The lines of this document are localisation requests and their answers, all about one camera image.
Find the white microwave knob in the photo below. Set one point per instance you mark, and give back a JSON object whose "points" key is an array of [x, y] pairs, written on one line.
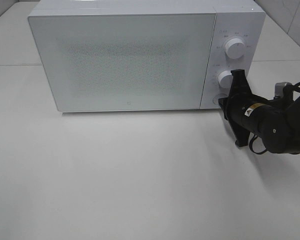
{"points": [[225, 79], [234, 47]]}

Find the white microwave oven body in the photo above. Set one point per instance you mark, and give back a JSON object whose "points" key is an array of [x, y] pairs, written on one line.
{"points": [[241, 18]]}

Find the round microwave door button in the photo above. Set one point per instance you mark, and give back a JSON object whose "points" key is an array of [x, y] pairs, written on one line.
{"points": [[217, 97]]}

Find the white microwave door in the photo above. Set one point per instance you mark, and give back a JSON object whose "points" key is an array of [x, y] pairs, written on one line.
{"points": [[124, 62]]}

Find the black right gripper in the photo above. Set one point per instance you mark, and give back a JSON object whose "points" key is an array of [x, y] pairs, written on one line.
{"points": [[245, 113]]}

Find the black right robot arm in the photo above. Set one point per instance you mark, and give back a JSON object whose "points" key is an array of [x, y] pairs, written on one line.
{"points": [[276, 121]]}

